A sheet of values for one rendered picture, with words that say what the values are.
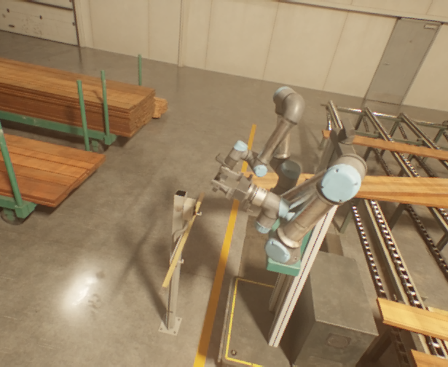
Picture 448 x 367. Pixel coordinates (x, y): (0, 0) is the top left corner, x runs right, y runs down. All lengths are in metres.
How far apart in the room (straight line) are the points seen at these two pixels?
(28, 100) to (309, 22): 7.34
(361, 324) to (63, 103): 4.11
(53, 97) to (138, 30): 6.27
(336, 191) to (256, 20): 8.85
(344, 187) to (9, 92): 4.62
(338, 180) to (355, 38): 8.97
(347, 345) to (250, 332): 0.64
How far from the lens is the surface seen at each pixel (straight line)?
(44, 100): 4.81
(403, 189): 3.38
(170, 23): 10.26
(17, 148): 4.07
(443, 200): 3.60
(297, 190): 1.34
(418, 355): 2.08
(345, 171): 1.07
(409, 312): 2.24
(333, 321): 1.98
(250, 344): 2.35
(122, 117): 4.28
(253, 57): 9.85
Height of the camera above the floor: 2.34
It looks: 33 degrees down
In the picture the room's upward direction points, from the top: 9 degrees clockwise
